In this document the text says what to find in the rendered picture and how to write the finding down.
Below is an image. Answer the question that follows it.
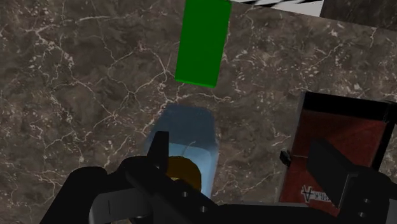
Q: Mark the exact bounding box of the green rectangular block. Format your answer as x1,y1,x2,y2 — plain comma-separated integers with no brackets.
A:
174,0,233,88

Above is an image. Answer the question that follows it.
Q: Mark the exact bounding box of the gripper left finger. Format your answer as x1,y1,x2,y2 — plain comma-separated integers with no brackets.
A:
39,130,219,224

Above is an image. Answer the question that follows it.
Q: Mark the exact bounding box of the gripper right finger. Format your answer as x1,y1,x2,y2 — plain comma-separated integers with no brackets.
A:
306,137,397,224

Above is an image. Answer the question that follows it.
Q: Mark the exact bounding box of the red box with black frame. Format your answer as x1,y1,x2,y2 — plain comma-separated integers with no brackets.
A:
278,90,397,218

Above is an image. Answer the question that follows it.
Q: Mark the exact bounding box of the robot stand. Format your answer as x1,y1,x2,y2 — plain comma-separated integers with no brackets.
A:
230,0,325,18

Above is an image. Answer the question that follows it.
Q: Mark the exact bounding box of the blue bottle with brown cap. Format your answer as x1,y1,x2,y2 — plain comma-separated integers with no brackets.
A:
143,104,219,199

